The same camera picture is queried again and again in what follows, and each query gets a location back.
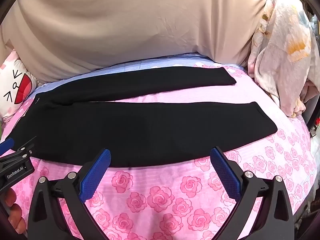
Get black pants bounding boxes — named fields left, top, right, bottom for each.
left=4, top=66, right=278, bottom=168

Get person's left hand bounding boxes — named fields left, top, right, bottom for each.
left=5, top=187, right=27, bottom=235

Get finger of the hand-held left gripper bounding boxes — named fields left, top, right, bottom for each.
left=0, top=137, right=15, bottom=156
left=11, top=136, right=38, bottom=161

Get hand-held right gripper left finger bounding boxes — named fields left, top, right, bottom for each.
left=27, top=148, right=112, bottom=240

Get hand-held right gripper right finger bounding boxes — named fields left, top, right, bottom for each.
left=210, top=147, right=295, bottom=240

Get beige padded headboard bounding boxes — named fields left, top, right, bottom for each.
left=0, top=0, right=275, bottom=84

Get white cartoon face pillow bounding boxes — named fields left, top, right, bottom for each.
left=0, top=50, right=40, bottom=119

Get black strap with red buckle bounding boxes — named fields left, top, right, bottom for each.
left=304, top=97, right=320, bottom=138

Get pale floral blanket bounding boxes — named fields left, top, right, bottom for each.
left=246, top=0, right=320, bottom=118

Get pink rose bed sheet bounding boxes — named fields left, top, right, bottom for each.
left=0, top=52, right=318, bottom=240

